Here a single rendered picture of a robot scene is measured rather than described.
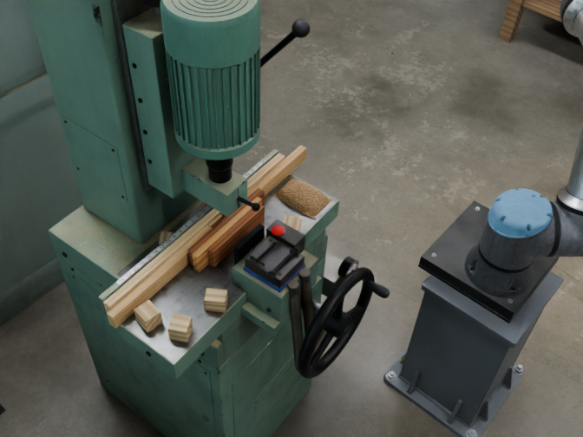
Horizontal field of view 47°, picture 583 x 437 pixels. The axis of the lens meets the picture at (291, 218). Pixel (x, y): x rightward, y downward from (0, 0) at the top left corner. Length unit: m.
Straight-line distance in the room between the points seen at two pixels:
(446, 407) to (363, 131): 1.48
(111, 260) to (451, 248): 0.98
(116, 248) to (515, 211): 1.02
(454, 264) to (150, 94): 1.04
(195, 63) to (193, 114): 0.12
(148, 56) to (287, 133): 2.00
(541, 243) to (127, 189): 1.05
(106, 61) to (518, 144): 2.44
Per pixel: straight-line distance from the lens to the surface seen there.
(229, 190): 1.47
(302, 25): 1.31
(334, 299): 1.44
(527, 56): 4.11
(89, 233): 1.80
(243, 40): 1.21
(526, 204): 1.85
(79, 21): 1.38
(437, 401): 2.41
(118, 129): 1.48
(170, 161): 1.49
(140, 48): 1.34
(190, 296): 1.50
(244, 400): 1.88
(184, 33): 1.19
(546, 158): 3.43
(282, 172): 1.72
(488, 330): 1.98
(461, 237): 2.09
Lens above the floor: 2.11
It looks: 47 degrees down
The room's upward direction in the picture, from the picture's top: 3 degrees clockwise
